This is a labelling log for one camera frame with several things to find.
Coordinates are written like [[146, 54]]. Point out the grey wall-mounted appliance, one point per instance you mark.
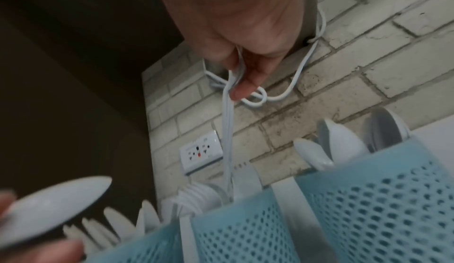
[[309, 9]]

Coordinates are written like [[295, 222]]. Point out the white wall power outlet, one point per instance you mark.
[[198, 152]]

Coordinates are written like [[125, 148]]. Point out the person's left hand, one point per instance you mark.
[[53, 253]]

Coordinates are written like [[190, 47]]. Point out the white plastic spoon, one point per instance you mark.
[[53, 205]]

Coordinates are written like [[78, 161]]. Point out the person's right hand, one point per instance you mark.
[[241, 12]]

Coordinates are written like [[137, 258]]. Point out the teal mesh cup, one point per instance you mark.
[[241, 228], [149, 245], [383, 200]]

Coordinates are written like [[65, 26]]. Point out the white plastic fork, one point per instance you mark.
[[227, 121]]

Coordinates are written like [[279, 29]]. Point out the bunch of white plastic knives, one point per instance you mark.
[[113, 219]]

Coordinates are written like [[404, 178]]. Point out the bunch of white plastic spoons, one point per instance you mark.
[[340, 135]]

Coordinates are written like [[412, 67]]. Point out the bunch of white plastic forks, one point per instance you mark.
[[244, 177]]

